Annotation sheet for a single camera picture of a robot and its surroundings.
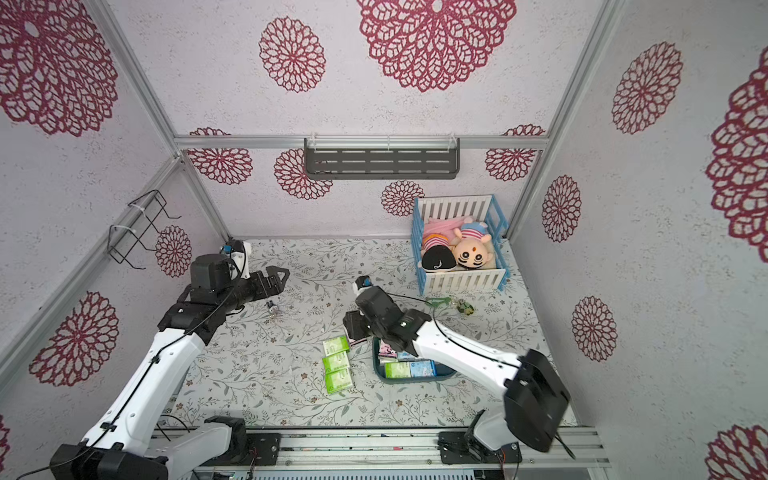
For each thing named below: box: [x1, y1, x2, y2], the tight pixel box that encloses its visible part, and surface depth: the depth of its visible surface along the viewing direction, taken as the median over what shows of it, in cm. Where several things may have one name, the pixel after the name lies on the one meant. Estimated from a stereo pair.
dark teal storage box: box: [372, 336, 457, 383], surface depth 86 cm
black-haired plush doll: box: [421, 233, 457, 272], surface depth 102 cm
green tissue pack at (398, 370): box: [385, 362, 411, 378], surface depth 86 cm
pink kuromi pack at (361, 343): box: [349, 338, 368, 348], surface depth 92 cm
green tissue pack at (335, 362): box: [322, 351, 350, 375], surface depth 88 cm
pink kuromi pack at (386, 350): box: [378, 341, 397, 358], surface depth 86 cm
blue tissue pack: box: [410, 360, 437, 377], surface depth 85 cm
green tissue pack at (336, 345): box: [323, 336, 350, 357], surface depth 91 cm
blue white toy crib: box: [411, 194, 510, 297], surface depth 106 cm
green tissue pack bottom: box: [322, 358, 353, 395], surface depth 85 cm
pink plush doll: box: [423, 216, 474, 242], surface depth 114 cm
